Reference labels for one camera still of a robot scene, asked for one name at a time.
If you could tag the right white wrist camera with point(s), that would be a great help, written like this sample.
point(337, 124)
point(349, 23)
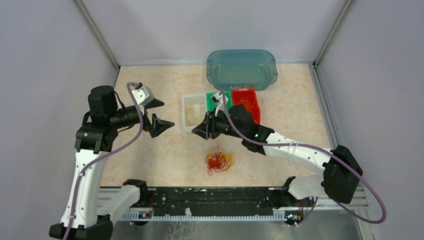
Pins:
point(220, 100)

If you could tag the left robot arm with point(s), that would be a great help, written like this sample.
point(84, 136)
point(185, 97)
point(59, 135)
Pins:
point(93, 147)

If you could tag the green plastic bin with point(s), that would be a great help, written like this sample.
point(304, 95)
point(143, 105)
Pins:
point(211, 106)

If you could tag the white plastic bin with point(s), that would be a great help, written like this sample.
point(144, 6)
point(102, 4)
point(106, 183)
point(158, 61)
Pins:
point(193, 107)

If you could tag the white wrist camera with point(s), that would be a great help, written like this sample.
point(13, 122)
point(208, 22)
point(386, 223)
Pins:
point(220, 100)
point(143, 95)

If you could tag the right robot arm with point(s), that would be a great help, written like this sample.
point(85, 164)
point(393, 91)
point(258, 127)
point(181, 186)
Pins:
point(333, 168)

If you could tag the blue transparent plastic tub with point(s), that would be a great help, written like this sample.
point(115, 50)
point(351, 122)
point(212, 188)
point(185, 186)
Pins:
point(241, 68)

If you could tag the red plastic bin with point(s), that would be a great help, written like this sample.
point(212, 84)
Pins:
point(247, 98)

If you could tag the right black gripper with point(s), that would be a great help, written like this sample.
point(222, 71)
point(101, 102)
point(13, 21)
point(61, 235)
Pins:
point(202, 130)

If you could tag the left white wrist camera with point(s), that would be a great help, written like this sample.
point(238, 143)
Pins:
point(143, 95)

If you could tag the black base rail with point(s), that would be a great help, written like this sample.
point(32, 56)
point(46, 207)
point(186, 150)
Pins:
point(212, 202)

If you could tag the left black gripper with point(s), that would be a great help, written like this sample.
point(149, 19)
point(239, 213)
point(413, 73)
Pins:
point(158, 125)

